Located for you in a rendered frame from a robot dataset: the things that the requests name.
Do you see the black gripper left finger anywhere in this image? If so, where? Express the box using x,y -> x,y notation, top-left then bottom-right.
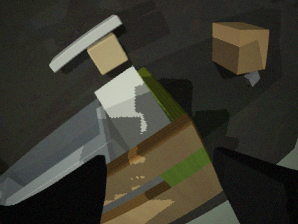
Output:
0,155 -> 108,224

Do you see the tan block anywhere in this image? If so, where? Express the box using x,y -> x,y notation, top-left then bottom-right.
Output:
86,32 -> 128,75

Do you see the tan cardboard box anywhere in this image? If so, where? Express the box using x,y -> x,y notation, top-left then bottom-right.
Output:
212,22 -> 269,75

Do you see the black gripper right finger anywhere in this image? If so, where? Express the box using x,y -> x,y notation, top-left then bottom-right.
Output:
213,147 -> 298,224

